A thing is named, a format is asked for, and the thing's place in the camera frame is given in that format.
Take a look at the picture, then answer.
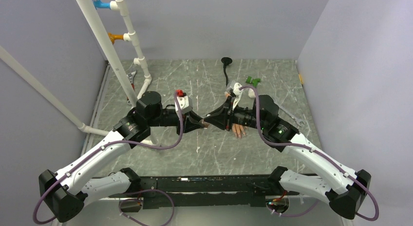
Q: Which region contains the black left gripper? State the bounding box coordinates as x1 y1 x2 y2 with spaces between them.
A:
148 109 205 135

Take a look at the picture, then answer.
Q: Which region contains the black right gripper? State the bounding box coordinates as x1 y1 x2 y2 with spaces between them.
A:
205 95 267 131

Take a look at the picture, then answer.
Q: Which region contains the glitter nail polish bottle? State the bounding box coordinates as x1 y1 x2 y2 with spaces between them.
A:
200 120 210 129

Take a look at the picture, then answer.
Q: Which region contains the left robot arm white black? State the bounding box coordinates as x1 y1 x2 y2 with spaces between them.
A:
38 90 205 223

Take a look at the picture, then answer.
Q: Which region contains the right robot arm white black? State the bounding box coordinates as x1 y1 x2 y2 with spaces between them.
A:
205 95 371 220

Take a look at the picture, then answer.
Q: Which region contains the mannequin practice hand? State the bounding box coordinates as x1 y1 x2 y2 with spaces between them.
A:
224 91 247 139

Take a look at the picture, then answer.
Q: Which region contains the white pipe fitting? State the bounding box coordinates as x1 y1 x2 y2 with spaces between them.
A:
248 89 256 98

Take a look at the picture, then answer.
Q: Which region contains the green pipe fitting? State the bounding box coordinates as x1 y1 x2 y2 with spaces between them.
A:
245 76 261 88

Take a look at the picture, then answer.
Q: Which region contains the black flexible stand with base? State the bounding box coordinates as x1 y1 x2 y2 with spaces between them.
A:
221 57 233 86

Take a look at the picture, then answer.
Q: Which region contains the silver combination wrench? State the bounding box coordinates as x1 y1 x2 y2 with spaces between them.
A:
279 105 305 127

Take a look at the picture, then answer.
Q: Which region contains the orange pipe fitting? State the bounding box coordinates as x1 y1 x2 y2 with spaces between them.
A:
108 33 124 45

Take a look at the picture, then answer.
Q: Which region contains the blue pipe fitting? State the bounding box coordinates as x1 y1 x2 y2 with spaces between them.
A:
92 0 111 9

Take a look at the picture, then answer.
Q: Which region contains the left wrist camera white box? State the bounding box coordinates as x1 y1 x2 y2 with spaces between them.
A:
175 90 193 114

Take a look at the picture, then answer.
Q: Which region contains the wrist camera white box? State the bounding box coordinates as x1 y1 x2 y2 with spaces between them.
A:
175 90 193 114
225 80 243 110

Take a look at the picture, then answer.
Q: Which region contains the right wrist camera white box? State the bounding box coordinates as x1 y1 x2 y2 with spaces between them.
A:
225 80 243 110

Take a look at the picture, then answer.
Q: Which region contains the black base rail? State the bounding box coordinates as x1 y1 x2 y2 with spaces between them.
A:
111 174 287 209

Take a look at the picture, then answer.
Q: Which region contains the adjustable wrench red handle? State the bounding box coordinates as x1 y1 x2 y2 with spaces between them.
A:
127 71 136 90

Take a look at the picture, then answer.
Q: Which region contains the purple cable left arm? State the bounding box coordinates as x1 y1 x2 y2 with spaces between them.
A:
33 92 185 225

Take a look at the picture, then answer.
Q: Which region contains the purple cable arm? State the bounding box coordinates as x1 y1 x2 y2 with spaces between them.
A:
33 92 185 225
239 86 380 222

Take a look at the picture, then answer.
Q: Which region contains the white PVC pipe frame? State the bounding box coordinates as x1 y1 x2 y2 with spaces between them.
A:
0 0 161 150

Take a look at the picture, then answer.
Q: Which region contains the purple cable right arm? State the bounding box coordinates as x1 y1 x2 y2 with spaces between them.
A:
239 86 380 222

